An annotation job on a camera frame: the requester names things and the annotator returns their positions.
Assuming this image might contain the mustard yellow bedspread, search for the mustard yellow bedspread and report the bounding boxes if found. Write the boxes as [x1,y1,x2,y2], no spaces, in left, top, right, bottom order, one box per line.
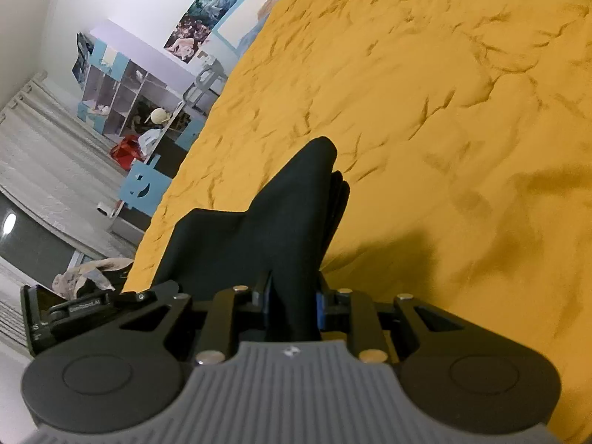
[127,0,591,443]

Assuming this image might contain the white blue shelf unit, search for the white blue shelf unit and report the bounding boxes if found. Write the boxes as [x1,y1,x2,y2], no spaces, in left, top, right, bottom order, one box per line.
[77,20,194,141]

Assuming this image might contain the cream round hat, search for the cream round hat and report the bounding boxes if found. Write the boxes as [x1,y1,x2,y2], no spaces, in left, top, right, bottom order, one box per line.
[145,107,171,126]

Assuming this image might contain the cluttered desk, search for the cluttered desk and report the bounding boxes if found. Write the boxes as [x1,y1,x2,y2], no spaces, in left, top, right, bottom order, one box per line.
[144,113,207,178]

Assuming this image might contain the blue smiley chair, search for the blue smiley chair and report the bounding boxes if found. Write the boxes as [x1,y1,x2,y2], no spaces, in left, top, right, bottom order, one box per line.
[118,154,172,216]

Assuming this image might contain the black pants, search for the black pants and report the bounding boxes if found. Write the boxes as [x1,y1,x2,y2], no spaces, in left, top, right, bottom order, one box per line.
[152,137,350,342]

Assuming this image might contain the red bag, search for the red bag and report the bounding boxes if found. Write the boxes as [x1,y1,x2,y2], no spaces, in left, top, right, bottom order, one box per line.
[110,135,145,171]

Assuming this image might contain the beige crumpled cloth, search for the beige crumpled cloth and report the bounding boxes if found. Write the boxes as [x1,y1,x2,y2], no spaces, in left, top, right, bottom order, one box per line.
[51,258,134,301]

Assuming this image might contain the grey window curtain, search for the grey window curtain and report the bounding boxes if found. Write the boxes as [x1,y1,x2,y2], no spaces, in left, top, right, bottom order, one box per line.
[0,71,139,357]

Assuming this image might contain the grey plastic stool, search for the grey plastic stool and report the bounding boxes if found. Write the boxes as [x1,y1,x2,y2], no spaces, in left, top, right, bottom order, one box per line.
[183,56,228,113]

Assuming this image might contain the anime wall poster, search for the anime wall poster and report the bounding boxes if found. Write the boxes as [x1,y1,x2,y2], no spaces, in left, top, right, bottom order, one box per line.
[164,0,239,63]

